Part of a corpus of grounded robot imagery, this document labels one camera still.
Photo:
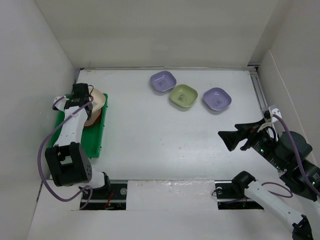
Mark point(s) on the upper left purple square dish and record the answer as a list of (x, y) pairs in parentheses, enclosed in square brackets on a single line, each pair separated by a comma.
[(163, 81)]

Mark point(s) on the green square dish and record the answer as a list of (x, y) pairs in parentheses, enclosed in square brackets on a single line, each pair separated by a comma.
[(183, 96)]

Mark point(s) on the purple square dish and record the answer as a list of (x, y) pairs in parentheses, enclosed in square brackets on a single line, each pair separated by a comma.
[(163, 81), (217, 99)]

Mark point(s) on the red round plate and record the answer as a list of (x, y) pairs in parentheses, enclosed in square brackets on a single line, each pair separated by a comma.
[(96, 123)]

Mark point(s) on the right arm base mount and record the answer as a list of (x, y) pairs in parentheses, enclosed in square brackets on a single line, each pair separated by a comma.
[(229, 199)]

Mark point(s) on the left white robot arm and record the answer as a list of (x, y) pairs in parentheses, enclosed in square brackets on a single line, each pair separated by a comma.
[(67, 161)]

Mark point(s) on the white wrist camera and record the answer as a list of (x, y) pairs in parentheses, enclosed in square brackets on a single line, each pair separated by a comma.
[(271, 114), (59, 103)]

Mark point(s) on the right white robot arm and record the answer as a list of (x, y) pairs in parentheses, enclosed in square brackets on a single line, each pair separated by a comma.
[(302, 180)]

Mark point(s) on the cream square dish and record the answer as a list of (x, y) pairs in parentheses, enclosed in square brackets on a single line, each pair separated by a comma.
[(98, 102)]

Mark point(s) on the right aluminium frame rail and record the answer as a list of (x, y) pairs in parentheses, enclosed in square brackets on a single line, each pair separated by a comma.
[(260, 87)]

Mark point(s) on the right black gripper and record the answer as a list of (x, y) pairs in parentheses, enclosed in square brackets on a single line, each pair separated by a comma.
[(231, 138)]

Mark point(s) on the right purple square dish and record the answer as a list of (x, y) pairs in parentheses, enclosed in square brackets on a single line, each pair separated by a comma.
[(217, 99)]

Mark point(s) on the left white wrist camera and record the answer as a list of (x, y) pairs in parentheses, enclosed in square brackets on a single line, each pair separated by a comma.
[(59, 103)]

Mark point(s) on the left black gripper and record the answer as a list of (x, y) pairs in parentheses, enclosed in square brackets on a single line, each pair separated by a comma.
[(89, 114)]

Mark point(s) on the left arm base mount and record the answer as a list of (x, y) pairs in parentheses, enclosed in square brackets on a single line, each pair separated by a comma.
[(110, 200)]

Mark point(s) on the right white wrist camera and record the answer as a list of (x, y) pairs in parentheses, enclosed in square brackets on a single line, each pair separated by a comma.
[(271, 114)]

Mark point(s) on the green plastic bin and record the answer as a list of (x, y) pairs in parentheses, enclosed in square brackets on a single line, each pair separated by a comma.
[(91, 138)]

